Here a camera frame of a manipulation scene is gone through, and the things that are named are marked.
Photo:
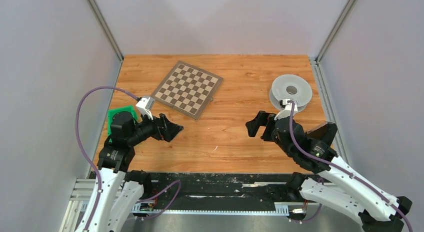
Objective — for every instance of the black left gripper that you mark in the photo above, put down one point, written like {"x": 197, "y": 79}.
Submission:
{"x": 164, "y": 129}

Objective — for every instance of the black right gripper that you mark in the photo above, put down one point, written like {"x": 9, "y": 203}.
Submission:
{"x": 261, "y": 120}

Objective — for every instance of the white perforated filament spool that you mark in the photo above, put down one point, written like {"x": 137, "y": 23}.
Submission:
{"x": 292, "y": 87}

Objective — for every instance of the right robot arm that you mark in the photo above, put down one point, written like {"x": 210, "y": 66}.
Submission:
{"x": 354, "y": 196}

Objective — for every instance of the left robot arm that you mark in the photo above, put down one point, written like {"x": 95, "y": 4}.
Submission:
{"x": 117, "y": 189}

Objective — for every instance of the wooden chessboard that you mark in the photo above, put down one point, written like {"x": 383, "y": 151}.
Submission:
{"x": 187, "y": 89}

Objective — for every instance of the green plastic bin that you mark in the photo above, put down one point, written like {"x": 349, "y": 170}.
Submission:
{"x": 120, "y": 122}

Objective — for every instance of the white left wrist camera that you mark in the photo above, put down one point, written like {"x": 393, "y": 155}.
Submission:
{"x": 144, "y": 105}

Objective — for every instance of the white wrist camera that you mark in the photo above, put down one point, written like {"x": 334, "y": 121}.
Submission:
{"x": 288, "y": 107}
{"x": 144, "y": 105}

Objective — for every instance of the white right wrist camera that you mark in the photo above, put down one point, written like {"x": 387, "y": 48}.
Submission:
{"x": 288, "y": 107}

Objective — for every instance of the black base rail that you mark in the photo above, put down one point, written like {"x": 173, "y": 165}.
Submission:
{"x": 220, "y": 191}

